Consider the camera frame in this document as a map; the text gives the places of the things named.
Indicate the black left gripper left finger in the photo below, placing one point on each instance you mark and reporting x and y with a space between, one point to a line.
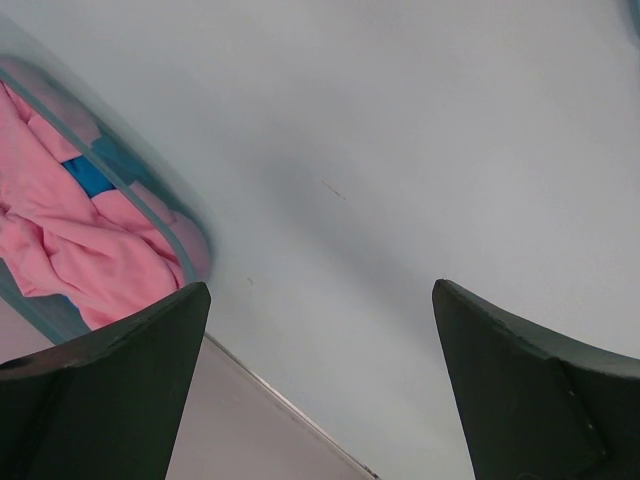
106 405

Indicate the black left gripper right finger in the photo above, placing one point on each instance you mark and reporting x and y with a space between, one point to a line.
533 403

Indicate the teal t-shirt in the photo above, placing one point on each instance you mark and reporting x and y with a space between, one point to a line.
632 14

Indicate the grey-blue plastic basket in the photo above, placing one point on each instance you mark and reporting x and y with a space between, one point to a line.
150 175

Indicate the pink t-shirt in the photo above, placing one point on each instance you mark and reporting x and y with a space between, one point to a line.
75 230

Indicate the blue t-shirt in basket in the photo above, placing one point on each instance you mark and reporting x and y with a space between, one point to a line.
88 176

